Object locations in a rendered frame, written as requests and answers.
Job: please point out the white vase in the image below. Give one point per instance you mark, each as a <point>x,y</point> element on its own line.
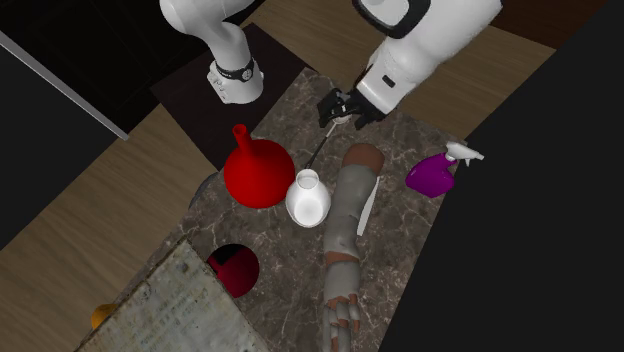
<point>308,204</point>

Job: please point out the red round vase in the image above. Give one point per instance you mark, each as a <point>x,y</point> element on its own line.
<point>258,175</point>

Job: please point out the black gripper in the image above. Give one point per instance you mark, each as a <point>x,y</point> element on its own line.
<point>364,106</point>

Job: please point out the dark red mug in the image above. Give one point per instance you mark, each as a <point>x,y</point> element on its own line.
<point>240,270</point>

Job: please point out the orange round object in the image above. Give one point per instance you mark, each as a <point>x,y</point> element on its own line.
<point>102,316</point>

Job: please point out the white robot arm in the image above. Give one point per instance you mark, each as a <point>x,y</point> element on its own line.
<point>419,53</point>

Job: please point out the purple spray bottle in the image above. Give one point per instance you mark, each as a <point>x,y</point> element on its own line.
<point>431,178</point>

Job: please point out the grey weathered box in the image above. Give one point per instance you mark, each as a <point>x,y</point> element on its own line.
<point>180,312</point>

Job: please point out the dark robot stand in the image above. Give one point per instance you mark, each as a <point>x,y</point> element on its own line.
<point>195,107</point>

